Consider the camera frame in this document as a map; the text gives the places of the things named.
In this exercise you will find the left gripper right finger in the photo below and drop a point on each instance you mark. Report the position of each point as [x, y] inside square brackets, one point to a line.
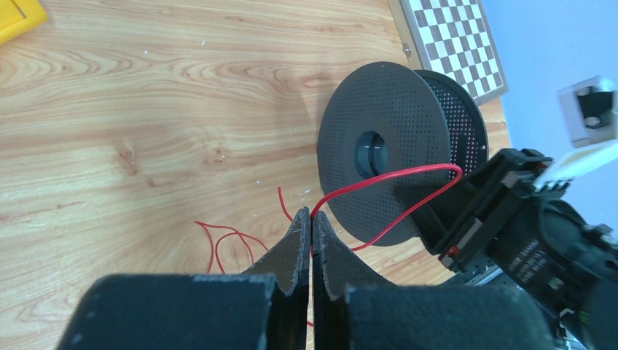
[356, 308]

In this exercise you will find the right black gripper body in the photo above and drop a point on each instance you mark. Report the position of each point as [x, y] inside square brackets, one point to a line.
[496, 213]

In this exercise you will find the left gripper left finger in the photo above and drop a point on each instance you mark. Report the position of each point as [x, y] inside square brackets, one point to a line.
[264, 307]

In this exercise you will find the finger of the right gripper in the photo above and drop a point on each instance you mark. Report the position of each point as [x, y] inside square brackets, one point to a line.
[453, 218]

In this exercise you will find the black cable spool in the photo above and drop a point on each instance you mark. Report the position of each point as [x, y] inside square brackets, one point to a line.
[385, 117]

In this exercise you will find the wooden chessboard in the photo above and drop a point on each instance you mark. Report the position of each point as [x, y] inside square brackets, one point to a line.
[451, 37]

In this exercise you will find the yellow plastic bin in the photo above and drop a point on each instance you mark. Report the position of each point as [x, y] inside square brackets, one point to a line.
[19, 17]

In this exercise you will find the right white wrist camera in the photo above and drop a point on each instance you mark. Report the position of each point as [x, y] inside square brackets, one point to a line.
[590, 113]

